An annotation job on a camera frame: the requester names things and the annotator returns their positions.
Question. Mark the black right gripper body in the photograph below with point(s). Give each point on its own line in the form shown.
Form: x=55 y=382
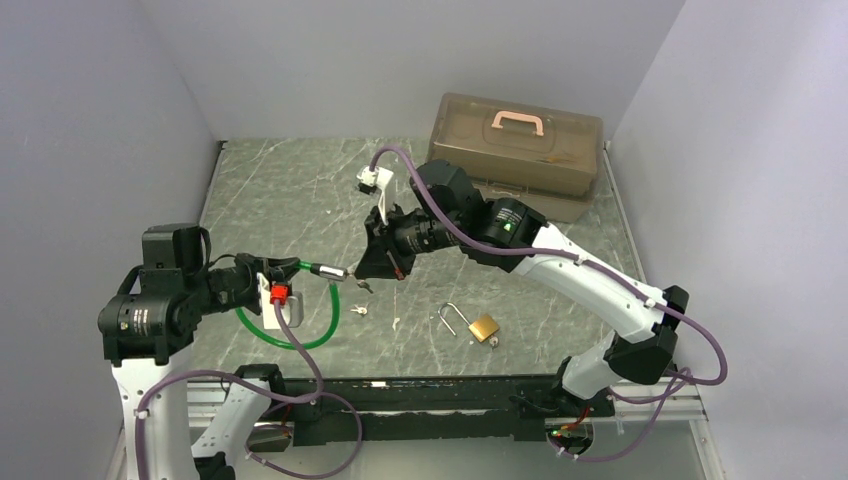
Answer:
x=409 y=235

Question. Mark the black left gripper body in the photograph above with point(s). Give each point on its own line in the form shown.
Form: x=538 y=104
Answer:
x=234 y=285

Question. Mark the silver key bunch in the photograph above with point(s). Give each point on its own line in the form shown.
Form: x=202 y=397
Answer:
x=360 y=309

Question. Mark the brass padlock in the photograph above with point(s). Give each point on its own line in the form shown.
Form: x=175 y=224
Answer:
x=481 y=329

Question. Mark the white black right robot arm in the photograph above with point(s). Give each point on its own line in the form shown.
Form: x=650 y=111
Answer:
x=509 y=235

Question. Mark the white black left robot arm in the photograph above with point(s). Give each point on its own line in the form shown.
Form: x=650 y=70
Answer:
x=148 y=331

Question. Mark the beige plastic toolbox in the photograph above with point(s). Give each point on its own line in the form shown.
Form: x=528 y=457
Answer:
x=546 y=158

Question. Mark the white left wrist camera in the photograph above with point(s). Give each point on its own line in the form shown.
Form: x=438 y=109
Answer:
x=291 y=304

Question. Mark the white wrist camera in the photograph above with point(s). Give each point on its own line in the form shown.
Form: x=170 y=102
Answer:
x=291 y=304
x=382 y=181

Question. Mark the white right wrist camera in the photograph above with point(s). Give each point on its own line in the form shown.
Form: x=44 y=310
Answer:
x=382 y=181

